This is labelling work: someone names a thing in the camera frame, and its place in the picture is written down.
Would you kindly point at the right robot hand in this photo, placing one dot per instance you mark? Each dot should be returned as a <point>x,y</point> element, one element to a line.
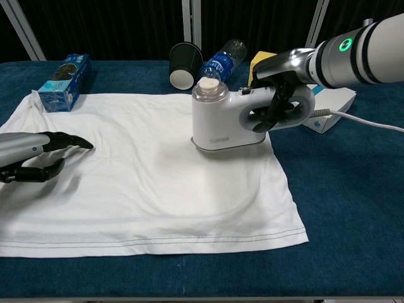
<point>290,61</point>

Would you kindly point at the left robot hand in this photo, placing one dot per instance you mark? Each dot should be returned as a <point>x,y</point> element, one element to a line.
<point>15,145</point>

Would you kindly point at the white handheld garment steamer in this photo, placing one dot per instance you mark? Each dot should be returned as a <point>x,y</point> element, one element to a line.
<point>217,120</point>

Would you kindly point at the white shirt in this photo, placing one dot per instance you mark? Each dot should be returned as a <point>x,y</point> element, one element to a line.
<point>142,195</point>

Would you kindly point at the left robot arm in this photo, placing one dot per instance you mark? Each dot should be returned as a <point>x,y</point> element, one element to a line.
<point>6,140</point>

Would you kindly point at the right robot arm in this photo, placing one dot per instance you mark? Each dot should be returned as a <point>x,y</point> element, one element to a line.
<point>363,53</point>

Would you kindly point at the yellow cube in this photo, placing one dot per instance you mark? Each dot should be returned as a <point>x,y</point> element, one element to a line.
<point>260,58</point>

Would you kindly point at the black pleated curtain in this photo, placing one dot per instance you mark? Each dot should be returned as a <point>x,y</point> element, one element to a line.
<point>12,44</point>
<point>104,28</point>
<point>363,12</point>
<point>271,22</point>

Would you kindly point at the white box with blue stripe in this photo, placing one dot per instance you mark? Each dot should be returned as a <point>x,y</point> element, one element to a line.
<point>331,101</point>

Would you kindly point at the clear bottle with blue label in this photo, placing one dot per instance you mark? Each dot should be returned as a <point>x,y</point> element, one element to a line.
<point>221,64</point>

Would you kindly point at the blue cookie box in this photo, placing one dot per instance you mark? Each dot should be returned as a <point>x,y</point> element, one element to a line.
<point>63,85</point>

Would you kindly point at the black paper cup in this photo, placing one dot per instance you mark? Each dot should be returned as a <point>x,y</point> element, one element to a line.
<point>184,63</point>

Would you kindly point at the dark blue table cloth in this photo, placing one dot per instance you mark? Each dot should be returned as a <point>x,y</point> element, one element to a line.
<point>347,205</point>

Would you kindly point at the grey aluminium frame post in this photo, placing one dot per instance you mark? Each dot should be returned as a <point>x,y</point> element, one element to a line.
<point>192,22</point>
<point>22,28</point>
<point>317,22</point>

